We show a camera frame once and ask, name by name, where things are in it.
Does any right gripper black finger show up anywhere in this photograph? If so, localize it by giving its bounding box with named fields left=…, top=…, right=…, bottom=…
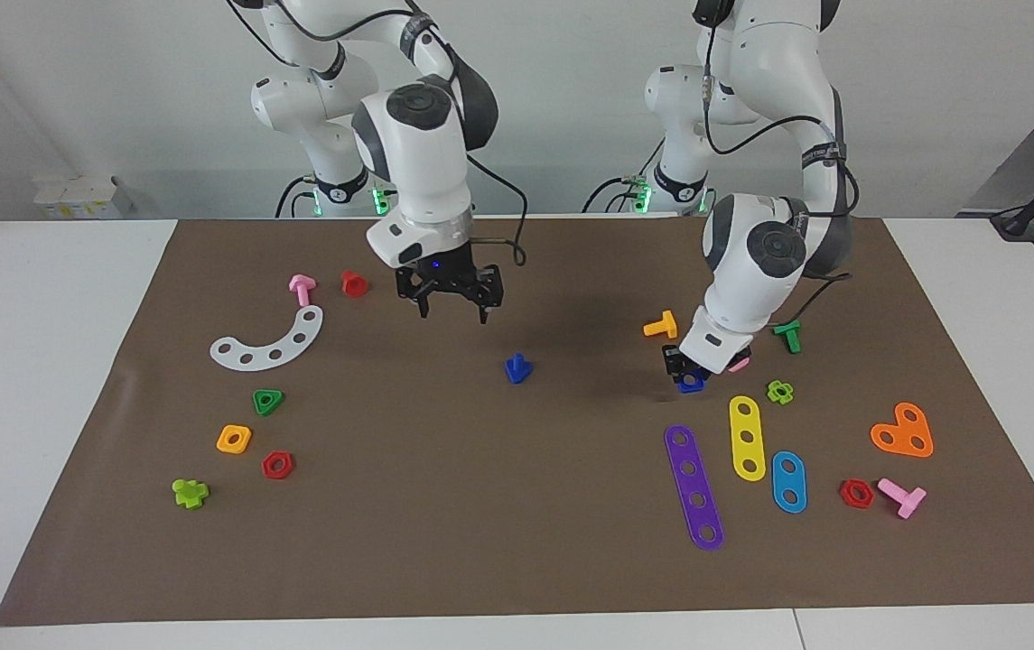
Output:
left=395, top=266, right=442, bottom=320
left=461, top=264, right=506, bottom=325

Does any yellow three-hole plastic plate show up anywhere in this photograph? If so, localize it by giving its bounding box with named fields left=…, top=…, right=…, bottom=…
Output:
left=729, top=395, right=767, bottom=482

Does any purple four-hole plastic plate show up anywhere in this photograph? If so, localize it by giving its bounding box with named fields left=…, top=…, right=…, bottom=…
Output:
left=664, top=424, right=725, bottom=552

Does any blue two-hole plastic plate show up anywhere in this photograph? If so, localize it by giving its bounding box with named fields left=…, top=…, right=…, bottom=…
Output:
left=771, top=450, right=808, bottom=515

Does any white curved five-hole plate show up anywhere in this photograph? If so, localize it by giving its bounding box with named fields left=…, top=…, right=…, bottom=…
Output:
left=210, top=305, right=324, bottom=372

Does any orange L-shaped plastic plate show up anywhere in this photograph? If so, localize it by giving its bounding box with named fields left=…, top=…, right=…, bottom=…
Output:
left=870, top=402, right=935, bottom=459

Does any brown table mat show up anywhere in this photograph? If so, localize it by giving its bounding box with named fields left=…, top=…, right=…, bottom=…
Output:
left=0, top=217, right=1034, bottom=628

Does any white box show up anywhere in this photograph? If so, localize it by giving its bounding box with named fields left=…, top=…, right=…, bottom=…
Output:
left=33, top=174, right=134, bottom=220

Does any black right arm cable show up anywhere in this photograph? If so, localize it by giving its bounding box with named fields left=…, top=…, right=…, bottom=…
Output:
left=226, top=0, right=529, bottom=267

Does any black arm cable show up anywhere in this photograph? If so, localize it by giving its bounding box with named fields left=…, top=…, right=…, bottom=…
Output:
left=226, top=0, right=529, bottom=267
left=702, top=0, right=862, bottom=330

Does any black base cable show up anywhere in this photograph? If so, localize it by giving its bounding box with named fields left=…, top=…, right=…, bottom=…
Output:
left=275, top=176, right=319, bottom=219
left=582, top=173, right=662, bottom=215

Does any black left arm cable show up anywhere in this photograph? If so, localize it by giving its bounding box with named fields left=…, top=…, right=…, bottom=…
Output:
left=702, top=0, right=862, bottom=330

